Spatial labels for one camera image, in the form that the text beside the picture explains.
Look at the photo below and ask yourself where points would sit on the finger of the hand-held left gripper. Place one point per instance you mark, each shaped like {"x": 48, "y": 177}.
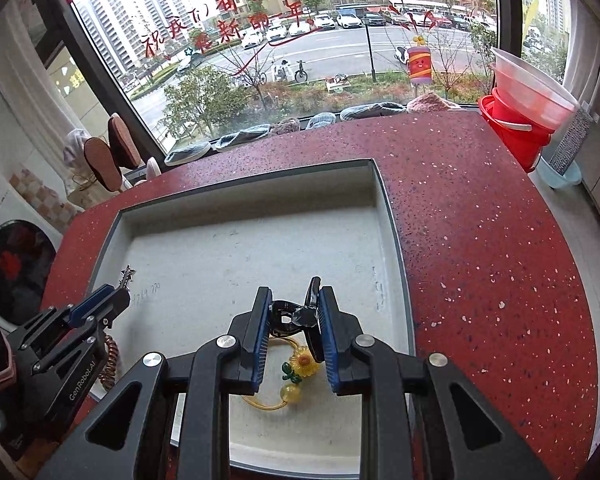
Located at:
{"x": 112, "y": 310}
{"x": 92, "y": 302}

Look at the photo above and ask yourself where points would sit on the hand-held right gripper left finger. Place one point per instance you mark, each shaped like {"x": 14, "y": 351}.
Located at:
{"x": 262, "y": 340}

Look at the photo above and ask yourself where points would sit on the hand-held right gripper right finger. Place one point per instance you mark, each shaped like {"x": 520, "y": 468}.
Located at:
{"x": 330, "y": 345}

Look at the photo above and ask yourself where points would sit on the black claw hair clip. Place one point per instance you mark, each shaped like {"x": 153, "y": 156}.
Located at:
{"x": 285, "y": 315}

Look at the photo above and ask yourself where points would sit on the silver star hair clip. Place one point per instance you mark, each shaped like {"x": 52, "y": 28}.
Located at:
{"x": 128, "y": 275}

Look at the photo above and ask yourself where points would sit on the grey rectangular tray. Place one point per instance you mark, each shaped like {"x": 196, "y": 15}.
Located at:
{"x": 230, "y": 240}

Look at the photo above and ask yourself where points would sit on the washing machine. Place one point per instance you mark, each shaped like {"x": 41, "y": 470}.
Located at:
{"x": 20, "y": 270}

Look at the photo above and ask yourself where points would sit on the brown sole slipper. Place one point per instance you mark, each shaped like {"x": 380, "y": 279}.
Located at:
{"x": 102, "y": 165}
{"x": 124, "y": 140}

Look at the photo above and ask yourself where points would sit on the beige slipper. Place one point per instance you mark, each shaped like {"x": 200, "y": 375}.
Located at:
{"x": 153, "y": 167}

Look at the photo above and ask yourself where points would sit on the grey slipper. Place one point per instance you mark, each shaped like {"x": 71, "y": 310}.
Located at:
{"x": 321, "y": 120}
{"x": 242, "y": 137}
{"x": 187, "y": 154}
{"x": 372, "y": 110}

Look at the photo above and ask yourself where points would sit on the brown fuzzy slipper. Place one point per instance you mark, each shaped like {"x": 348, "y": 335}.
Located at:
{"x": 285, "y": 126}

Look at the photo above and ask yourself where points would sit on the white curtain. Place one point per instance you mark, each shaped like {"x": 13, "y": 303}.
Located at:
{"x": 30, "y": 85}

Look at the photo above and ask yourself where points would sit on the pink fuzzy slipper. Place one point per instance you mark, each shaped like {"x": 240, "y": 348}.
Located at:
{"x": 432, "y": 102}

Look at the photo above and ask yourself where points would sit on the black bicycle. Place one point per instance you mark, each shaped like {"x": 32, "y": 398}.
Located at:
{"x": 301, "y": 74}

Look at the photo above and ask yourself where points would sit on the white scooter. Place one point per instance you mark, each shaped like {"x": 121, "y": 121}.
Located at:
{"x": 281, "y": 70}
{"x": 401, "y": 55}

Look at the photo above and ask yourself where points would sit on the red plastic bucket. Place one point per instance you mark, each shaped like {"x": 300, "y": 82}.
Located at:
{"x": 515, "y": 145}

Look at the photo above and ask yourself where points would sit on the light blue basin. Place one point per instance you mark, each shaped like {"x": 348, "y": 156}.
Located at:
{"x": 560, "y": 182}

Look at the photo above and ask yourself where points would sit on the firecracker window sticker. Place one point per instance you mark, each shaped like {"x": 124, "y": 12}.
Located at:
{"x": 420, "y": 62}

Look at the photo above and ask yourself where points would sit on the street lamp pole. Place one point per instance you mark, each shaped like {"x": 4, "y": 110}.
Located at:
{"x": 370, "y": 50}

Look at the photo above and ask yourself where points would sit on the red window writing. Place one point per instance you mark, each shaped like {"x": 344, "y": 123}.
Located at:
{"x": 220, "y": 27}

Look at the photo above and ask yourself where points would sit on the grey speckled board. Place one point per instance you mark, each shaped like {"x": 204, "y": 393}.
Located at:
{"x": 572, "y": 140}

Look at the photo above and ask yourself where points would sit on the row of parked cars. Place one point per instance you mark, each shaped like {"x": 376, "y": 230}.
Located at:
{"x": 325, "y": 21}

